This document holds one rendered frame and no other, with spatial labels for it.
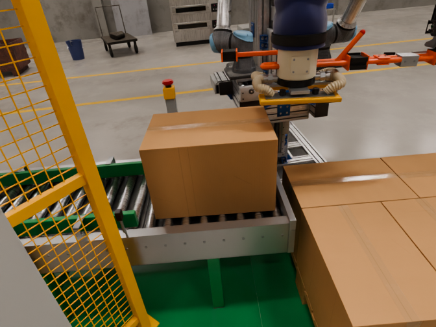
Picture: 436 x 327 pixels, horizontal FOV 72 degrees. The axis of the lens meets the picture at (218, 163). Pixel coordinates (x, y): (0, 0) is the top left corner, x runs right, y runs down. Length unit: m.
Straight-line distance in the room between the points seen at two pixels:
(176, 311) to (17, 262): 1.32
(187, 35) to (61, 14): 5.16
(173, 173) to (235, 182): 0.29
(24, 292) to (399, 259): 1.27
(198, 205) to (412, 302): 0.92
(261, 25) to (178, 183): 1.19
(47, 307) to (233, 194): 0.95
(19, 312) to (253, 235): 1.00
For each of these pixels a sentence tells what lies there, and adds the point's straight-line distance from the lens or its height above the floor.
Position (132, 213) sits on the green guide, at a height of 0.64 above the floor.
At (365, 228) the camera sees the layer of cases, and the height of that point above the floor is 0.54.
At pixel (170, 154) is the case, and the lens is 1.31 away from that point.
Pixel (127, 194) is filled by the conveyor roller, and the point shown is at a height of 0.54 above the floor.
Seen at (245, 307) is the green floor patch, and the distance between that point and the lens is 1.83.
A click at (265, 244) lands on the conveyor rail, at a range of 1.47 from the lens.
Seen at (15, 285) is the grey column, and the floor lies 1.15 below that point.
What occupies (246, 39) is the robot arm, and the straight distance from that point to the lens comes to 1.89.
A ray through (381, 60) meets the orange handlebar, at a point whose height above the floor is 1.20.
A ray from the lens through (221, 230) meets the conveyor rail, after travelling 1.37.
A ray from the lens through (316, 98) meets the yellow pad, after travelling 1.34.
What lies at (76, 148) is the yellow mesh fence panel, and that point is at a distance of 1.07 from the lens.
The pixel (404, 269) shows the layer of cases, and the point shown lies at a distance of 1.42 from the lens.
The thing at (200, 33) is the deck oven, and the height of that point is 0.28.
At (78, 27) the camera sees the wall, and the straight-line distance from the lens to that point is 12.40.
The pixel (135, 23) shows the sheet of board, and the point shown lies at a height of 0.41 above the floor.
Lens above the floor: 1.55
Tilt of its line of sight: 32 degrees down
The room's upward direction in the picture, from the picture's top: 5 degrees counter-clockwise
